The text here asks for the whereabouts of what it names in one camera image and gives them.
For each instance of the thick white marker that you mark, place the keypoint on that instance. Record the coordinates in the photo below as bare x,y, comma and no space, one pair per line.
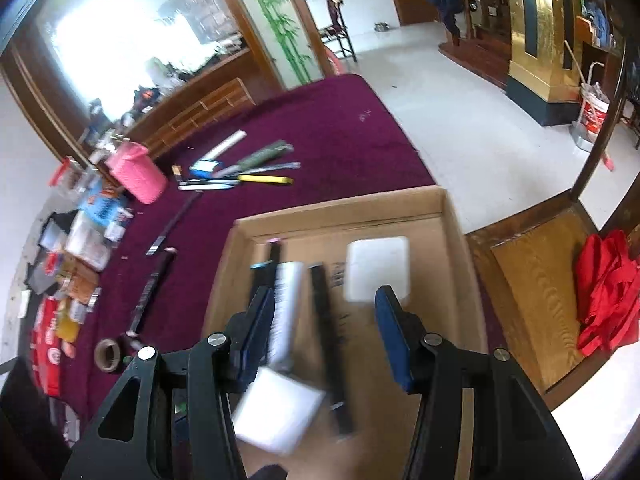
287,305

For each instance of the blue and white marker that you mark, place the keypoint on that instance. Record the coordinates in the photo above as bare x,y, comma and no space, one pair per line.
205,167

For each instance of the bamboo wall painting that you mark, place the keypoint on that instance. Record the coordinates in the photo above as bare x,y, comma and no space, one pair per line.
280,25

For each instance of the black stick red tip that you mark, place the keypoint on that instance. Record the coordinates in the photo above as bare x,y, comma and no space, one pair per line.
152,290

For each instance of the brown tape roll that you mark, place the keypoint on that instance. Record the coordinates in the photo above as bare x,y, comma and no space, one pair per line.
102,360

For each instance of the white and blue pen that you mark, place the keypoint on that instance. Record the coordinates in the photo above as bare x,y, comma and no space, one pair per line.
205,186

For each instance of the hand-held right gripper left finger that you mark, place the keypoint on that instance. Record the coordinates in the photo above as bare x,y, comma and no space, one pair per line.
255,320

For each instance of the black marker grey cap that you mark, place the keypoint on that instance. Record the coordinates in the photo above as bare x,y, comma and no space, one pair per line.
327,330

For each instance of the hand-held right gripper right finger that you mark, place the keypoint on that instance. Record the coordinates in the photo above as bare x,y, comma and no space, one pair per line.
395,340

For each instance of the black and gold pen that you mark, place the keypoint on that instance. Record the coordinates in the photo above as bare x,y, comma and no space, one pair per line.
176,172

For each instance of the yellow pen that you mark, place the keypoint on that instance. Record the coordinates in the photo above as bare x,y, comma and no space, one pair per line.
267,179

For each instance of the dark jacket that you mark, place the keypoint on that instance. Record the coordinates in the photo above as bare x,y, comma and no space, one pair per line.
444,0

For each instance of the silver pen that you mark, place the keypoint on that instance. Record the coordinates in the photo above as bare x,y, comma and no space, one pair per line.
280,166

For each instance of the gold pillar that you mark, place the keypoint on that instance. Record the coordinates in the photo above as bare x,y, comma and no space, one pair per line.
542,35

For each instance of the blue and white card box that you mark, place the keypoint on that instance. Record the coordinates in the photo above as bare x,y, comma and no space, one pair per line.
105,207

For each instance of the red paper packet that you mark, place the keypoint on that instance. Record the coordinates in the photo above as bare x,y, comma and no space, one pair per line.
45,350

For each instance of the black marker pink cap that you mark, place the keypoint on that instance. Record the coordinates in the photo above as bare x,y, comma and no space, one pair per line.
274,252

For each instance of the green pen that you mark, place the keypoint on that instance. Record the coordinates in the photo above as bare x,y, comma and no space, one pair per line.
260,156

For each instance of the wooden chair with cloth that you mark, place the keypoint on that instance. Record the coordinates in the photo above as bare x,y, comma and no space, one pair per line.
337,25

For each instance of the black marker blue cap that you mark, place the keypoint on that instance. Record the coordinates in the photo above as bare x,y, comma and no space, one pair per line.
262,272

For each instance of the wooden counter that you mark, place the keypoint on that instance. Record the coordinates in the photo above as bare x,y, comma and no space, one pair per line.
200,100

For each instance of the white power adapter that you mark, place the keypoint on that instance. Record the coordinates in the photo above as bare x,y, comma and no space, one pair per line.
277,410

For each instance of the thin black pen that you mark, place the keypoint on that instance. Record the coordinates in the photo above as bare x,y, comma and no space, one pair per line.
177,220

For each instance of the red cloth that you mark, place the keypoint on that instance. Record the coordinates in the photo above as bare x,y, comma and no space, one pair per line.
607,290

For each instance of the white bucket red label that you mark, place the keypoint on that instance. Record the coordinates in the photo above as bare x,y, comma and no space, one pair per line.
592,115

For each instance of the wooden staircase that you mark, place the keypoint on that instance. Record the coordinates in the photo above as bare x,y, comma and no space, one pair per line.
475,50

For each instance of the white charger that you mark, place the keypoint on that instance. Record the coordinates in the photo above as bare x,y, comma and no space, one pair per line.
377,270

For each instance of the cardboard box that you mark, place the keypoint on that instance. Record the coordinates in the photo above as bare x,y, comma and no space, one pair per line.
440,270

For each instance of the slim white marker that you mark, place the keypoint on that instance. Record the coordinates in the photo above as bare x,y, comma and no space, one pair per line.
225,146

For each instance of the pink knitted bottle cover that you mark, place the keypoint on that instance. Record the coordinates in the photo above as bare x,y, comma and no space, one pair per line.
137,172

